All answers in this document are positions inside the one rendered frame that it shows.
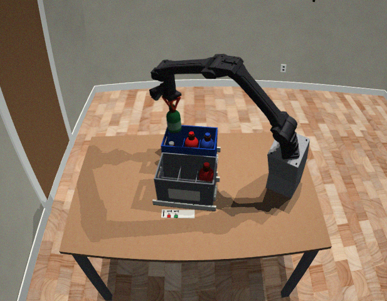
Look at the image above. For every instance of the dark grey crate with dividers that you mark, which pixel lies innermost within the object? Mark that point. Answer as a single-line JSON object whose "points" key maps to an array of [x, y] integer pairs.
{"points": [[179, 179]]}

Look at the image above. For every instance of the white paper pick list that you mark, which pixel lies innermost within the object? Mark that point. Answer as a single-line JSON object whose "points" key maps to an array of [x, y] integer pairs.
{"points": [[177, 213]]}

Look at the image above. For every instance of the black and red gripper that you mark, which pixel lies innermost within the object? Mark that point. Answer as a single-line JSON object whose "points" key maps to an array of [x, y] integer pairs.
{"points": [[170, 99]]}

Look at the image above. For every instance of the blue crate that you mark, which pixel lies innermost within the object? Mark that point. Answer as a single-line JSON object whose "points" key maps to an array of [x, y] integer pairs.
{"points": [[180, 137]]}

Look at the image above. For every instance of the green bottle with pale green label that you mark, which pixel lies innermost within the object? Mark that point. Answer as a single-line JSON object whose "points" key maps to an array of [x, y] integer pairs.
{"points": [[173, 121]]}

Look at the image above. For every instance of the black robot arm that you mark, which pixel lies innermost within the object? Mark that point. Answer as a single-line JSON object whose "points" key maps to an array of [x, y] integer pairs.
{"points": [[283, 125]]}

